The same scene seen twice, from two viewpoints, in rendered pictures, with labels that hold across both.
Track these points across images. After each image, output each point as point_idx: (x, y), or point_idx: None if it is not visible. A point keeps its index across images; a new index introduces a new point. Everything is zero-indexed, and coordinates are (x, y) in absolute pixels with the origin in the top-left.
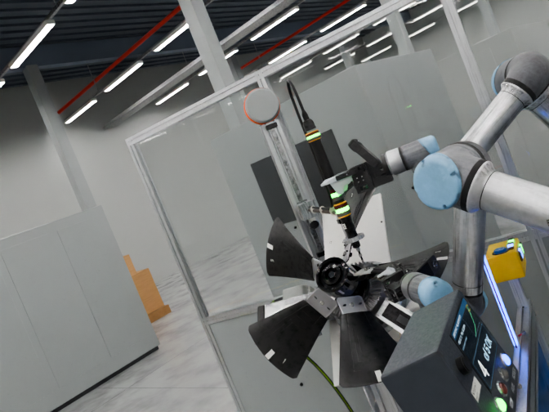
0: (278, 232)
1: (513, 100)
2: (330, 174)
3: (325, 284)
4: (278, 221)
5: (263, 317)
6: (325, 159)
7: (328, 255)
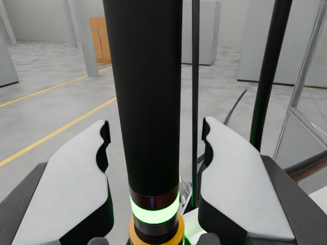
0: (230, 111)
1: None
2: (121, 120)
3: None
4: (241, 95)
5: (201, 159)
6: (110, 11)
7: (319, 195)
